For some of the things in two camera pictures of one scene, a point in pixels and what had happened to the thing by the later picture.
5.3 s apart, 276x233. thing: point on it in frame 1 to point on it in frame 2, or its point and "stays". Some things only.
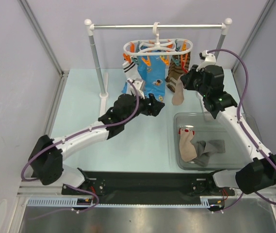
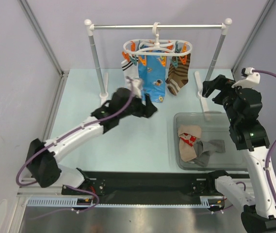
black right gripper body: (192, 80) to (219, 91)
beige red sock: (178, 97) to (188, 134)
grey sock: (215, 146) stays
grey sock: (202, 158) stays
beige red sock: (187, 150) stays
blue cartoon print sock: (154, 76) stays
